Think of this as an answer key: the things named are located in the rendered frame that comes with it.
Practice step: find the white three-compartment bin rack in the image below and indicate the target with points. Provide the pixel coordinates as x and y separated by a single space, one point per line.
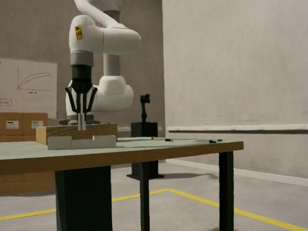
66 143

